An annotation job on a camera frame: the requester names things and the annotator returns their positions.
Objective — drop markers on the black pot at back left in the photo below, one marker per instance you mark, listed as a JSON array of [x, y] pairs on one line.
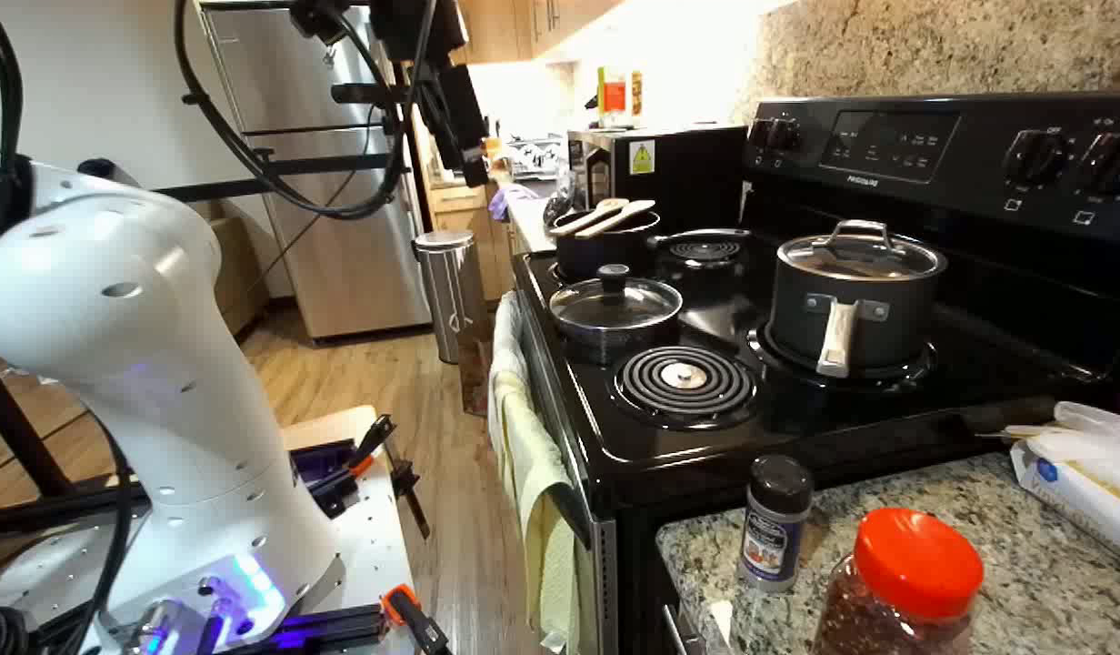
[[582, 257]]

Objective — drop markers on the black skillet with glass lid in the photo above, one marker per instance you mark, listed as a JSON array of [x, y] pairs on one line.
[[702, 260]]

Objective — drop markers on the stainless steel trash can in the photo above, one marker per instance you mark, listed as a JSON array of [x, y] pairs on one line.
[[443, 287]]

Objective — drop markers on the small black pan with lid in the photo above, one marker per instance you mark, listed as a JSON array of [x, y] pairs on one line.
[[613, 314]]

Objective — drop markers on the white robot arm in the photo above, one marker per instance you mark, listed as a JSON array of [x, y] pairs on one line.
[[111, 294]]

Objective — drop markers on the stainless steel refrigerator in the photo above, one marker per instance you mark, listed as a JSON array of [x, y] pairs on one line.
[[321, 127]]

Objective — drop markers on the white plastic package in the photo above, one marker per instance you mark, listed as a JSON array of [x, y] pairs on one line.
[[1074, 468]]

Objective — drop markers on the black-capped spice shaker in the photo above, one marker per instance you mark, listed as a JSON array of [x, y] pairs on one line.
[[777, 513]]

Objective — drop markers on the light wooden spoon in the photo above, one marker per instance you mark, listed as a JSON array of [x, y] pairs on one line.
[[615, 215], [579, 221]]

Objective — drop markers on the red-lidded spice jar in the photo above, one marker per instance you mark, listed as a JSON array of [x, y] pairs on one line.
[[908, 588]]

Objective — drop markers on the black camera tripod stand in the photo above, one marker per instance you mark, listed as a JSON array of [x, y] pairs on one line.
[[420, 42]]

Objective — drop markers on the black electric stove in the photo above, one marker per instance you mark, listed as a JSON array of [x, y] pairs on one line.
[[1018, 196]]

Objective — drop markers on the robot base mounting table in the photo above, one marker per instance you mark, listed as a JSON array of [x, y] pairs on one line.
[[361, 606]]

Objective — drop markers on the yellow-white dish towel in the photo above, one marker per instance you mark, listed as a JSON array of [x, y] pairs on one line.
[[532, 476]]

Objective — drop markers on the black appliance with yellow label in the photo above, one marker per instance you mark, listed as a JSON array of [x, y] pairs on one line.
[[654, 164]]

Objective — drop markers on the large black pot with lid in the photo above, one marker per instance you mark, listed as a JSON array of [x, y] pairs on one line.
[[851, 300]]

